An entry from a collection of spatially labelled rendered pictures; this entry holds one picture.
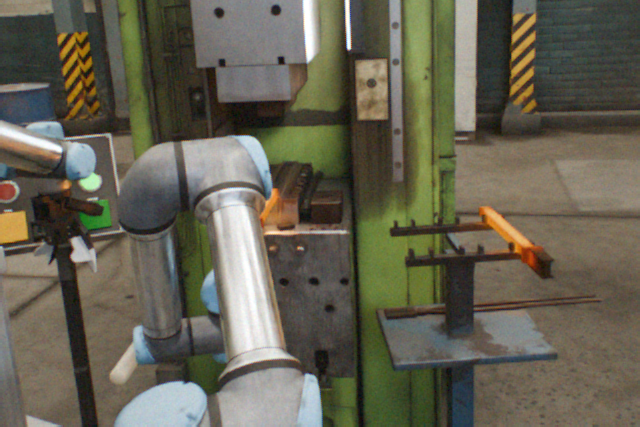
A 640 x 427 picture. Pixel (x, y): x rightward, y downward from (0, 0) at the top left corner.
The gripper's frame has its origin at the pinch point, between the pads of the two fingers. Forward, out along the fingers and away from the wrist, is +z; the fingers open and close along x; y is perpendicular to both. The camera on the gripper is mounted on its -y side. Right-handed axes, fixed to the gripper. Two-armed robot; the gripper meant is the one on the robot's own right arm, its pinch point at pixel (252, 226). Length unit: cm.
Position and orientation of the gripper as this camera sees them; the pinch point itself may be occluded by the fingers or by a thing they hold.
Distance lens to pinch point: 162.6
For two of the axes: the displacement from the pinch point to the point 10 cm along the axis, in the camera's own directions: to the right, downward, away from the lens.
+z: 0.9, -2.5, 9.6
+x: 9.9, -0.3, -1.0
